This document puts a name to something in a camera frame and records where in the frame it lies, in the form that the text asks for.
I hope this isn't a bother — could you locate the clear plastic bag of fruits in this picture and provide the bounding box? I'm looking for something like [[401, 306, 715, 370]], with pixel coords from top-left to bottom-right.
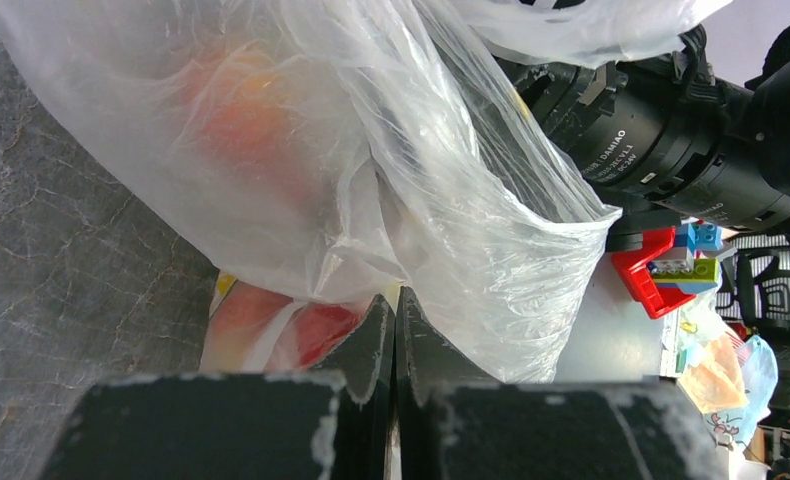
[[0, 1, 721, 383]]

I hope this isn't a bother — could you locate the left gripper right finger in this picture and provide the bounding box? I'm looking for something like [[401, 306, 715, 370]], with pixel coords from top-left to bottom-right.
[[394, 288, 727, 479]]

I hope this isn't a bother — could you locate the toy brick pile background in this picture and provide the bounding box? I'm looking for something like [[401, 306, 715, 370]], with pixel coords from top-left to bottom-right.
[[610, 222, 736, 320]]

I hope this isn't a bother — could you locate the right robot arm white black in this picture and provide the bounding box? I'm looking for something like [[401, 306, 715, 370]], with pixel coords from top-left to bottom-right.
[[502, 26, 790, 252]]

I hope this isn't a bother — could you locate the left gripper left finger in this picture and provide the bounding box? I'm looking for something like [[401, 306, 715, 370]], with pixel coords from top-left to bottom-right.
[[41, 296, 395, 479]]

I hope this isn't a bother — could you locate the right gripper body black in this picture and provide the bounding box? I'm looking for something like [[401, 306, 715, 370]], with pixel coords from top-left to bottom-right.
[[497, 59, 627, 153]]

